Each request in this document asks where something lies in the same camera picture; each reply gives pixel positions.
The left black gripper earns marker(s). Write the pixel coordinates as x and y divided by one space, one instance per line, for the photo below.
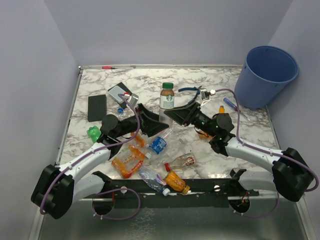
148 125

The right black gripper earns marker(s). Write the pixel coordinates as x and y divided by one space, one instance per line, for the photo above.
184 115

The orange sea buckthorn bottle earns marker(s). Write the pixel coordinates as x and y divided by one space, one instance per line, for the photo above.
141 140

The clear bottle blue label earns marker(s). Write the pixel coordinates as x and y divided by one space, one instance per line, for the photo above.
159 143

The Starbucks coffee bottle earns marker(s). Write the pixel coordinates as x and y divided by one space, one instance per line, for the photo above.
166 100

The clear bottle red cap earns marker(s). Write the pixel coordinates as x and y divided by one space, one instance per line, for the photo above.
181 162

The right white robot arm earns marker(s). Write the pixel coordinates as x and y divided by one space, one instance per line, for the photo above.
291 175

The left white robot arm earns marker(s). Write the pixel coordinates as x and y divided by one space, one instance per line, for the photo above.
58 187

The blue plastic bin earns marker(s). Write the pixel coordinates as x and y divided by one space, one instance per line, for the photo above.
266 71

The crushed bottle blue cap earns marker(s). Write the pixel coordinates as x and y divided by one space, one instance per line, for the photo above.
126 113

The orange utility knife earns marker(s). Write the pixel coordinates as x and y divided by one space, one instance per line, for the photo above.
221 109

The crushed orange label bottle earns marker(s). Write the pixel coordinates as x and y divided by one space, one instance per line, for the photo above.
128 161

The white grey router box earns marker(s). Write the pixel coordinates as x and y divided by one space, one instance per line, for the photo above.
115 91

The small clear water bottle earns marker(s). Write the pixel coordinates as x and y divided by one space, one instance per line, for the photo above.
153 180

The black foam block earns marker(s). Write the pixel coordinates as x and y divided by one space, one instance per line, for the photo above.
97 107

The green bear shaped bottle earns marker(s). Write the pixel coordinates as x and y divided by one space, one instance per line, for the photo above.
94 133

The small orange juice bottle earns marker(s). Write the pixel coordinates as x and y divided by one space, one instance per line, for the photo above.
176 183

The red marker pen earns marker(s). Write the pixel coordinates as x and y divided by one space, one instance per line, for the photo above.
108 68

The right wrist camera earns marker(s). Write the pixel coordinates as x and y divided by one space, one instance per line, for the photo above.
206 95

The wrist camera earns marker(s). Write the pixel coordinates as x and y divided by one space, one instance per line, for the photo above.
206 95
131 99

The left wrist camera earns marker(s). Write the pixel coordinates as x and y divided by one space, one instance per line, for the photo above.
131 99

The blue handled screwdriver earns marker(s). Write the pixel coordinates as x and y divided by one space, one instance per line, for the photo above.
234 107

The black mounting rail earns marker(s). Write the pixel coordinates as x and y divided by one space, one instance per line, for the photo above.
211 192

